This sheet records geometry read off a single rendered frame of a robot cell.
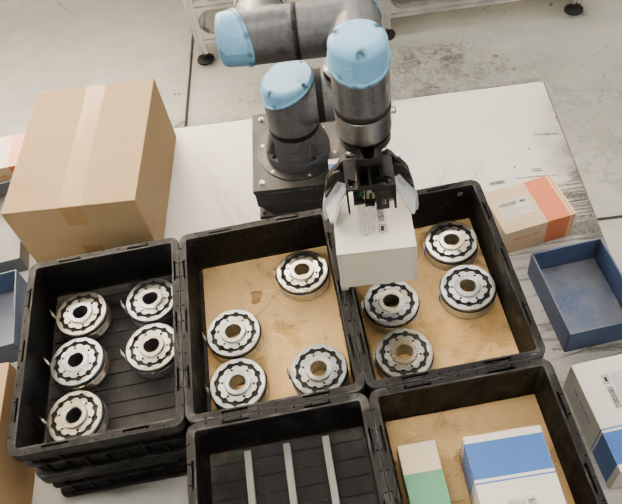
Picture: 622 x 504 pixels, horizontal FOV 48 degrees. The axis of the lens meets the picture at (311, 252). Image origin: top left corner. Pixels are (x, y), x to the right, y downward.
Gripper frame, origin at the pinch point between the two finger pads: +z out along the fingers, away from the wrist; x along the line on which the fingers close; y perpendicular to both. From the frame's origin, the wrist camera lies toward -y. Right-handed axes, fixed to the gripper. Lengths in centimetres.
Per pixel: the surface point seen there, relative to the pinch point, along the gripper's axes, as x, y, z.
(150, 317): -44, 0, 25
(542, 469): 20.6, 37.8, 18.4
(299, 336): -15.6, 5.7, 27.8
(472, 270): 18.4, -2.9, 24.8
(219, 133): -36, -67, 41
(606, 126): 97, -119, 112
